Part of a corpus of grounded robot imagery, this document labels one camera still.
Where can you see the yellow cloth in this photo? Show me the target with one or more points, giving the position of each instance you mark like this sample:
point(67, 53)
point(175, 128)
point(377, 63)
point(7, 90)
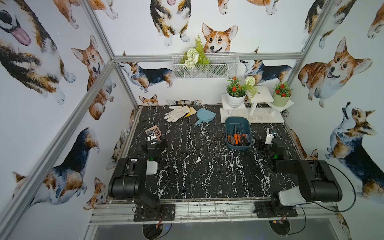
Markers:
point(191, 112)

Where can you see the teal storage box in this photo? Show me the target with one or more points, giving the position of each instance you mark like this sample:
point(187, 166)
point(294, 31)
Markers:
point(243, 131)

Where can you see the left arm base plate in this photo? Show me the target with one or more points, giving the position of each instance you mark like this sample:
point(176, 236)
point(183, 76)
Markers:
point(165, 212)

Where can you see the orange screwdriver in box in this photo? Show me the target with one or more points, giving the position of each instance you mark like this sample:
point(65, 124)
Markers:
point(236, 136)

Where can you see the white stepped stand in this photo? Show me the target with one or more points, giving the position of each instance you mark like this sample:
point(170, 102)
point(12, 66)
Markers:
point(262, 111)

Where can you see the green potted red flowers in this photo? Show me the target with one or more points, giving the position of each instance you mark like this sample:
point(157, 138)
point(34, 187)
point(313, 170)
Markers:
point(281, 95)

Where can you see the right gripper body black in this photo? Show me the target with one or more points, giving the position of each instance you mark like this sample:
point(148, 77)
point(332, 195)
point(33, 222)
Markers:
point(264, 144)

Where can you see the white potted red flowers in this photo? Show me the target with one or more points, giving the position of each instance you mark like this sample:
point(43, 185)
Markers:
point(236, 92)

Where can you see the blue plastic dustpan scoop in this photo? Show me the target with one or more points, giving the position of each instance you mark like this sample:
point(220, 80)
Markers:
point(204, 115)

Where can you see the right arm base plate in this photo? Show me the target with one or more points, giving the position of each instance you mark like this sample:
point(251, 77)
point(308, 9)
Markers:
point(266, 209)

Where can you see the white work glove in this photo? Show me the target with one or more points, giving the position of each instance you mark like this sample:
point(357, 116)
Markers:
point(176, 113)

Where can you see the white wire wall basket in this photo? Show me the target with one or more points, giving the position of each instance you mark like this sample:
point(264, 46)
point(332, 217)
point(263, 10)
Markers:
point(221, 66)

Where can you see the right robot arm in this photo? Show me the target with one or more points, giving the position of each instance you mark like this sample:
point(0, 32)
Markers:
point(316, 182)

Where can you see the green white artificial plant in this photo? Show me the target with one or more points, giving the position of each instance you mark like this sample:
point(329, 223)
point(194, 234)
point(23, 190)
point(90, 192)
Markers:
point(195, 56)

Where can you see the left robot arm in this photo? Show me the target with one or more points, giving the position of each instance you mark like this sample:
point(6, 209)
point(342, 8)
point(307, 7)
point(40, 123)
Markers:
point(129, 180)

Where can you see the brown slotted scoop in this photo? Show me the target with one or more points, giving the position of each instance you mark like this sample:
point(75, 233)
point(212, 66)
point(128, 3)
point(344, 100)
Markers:
point(154, 132)

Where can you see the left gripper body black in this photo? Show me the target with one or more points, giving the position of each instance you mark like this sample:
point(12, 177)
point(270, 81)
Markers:
point(154, 142)

